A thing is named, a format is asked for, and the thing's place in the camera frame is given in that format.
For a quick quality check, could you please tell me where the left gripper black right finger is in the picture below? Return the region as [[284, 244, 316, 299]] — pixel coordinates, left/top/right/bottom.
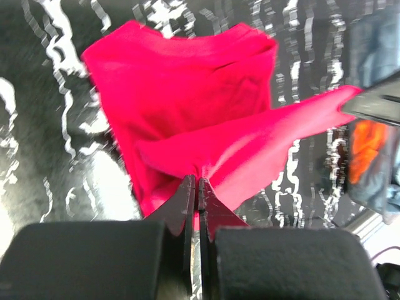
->
[[198, 179, 386, 299]]

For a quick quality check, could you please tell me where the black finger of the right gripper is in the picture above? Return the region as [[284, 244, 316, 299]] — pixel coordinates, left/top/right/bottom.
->
[[341, 82, 399, 123]]

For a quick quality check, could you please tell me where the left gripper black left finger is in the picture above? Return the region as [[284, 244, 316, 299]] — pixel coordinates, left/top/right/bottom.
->
[[1, 176, 196, 299]]

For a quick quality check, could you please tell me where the pink red t shirt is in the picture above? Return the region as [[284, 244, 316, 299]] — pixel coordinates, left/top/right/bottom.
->
[[82, 21, 360, 216]]

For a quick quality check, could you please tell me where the orange t shirt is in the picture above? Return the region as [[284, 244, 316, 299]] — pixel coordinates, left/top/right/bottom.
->
[[348, 120, 388, 184]]

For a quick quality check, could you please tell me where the clear plastic bin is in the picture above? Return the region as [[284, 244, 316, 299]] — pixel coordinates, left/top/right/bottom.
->
[[345, 9, 400, 226]]

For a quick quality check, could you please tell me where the grey blue t shirt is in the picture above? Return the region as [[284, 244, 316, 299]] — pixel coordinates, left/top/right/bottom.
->
[[348, 11, 400, 216]]

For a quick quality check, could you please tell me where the black marble pattern mat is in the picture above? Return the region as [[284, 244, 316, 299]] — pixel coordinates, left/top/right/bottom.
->
[[0, 0, 400, 232]]

